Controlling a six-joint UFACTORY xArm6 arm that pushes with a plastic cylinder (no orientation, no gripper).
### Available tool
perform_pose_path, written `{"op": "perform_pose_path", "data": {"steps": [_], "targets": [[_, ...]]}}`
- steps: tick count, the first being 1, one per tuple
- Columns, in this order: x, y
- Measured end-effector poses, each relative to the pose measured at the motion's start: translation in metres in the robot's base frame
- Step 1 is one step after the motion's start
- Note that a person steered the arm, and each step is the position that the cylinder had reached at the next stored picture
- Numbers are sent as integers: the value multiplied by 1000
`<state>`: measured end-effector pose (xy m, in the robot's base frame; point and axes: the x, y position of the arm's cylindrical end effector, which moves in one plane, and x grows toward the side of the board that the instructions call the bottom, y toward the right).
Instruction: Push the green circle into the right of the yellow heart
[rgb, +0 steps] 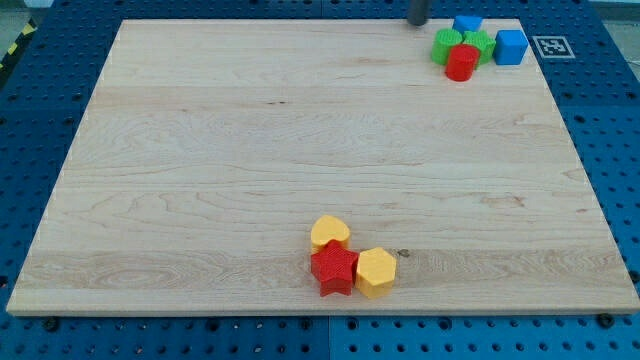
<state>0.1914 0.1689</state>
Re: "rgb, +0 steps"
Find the yellow heart block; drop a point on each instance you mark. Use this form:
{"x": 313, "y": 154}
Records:
{"x": 326, "y": 229}

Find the green circle block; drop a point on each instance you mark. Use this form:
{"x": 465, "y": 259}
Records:
{"x": 445, "y": 39}

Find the red star block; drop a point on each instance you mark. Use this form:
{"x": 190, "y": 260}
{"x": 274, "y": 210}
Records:
{"x": 334, "y": 267}

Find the yellow hexagon block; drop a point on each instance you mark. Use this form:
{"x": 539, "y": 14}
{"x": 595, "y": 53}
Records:
{"x": 375, "y": 273}

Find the wooden board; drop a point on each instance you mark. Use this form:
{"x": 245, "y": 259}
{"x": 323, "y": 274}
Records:
{"x": 209, "y": 148}

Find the red cylinder block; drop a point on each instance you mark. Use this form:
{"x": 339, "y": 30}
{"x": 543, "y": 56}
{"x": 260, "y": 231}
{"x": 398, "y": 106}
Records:
{"x": 462, "y": 62}

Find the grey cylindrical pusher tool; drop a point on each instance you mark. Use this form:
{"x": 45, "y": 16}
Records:
{"x": 418, "y": 12}

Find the small blue block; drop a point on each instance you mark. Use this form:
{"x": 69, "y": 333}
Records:
{"x": 464, "y": 23}

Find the green star block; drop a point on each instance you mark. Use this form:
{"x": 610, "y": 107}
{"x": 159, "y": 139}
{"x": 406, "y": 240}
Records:
{"x": 482, "y": 41}

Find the blue cube block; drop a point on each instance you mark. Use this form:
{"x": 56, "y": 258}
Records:
{"x": 511, "y": 46}

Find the black white fiducial marker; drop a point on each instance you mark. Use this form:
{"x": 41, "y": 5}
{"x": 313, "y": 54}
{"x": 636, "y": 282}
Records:
{"x": 553, "y": 47}

